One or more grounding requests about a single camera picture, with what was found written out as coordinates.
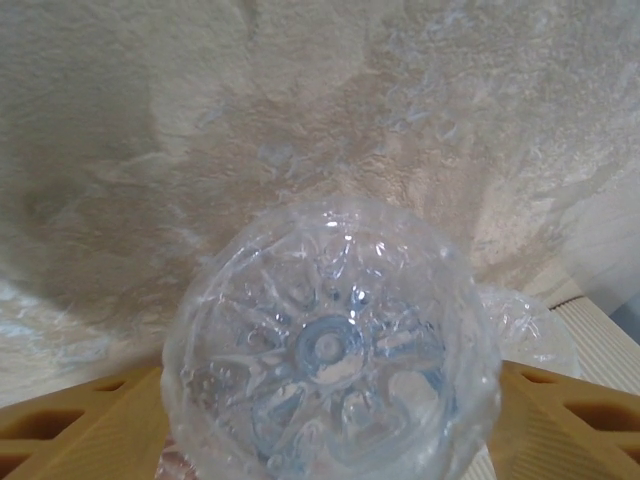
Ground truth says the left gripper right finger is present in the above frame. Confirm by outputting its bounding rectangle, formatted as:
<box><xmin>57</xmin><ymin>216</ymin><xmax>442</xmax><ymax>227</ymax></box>
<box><xmin>492</xmin><ymin>359</ymin><xmax>640</xmax><ymax>480</ymax></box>

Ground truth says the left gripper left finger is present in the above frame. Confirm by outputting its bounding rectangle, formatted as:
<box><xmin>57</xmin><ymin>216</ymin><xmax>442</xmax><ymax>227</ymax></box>
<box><xmin>0</xmin><ymin>364</ymin><xmax>174</xmax><ymax>480</ymax></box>

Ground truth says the blue label blue cap bottle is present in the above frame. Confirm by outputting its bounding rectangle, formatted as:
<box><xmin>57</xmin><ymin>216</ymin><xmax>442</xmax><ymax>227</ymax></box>
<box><xmin>157</xmin><ymin>196</ymin><xmax>579</xmax><ymax>480</ymax></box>

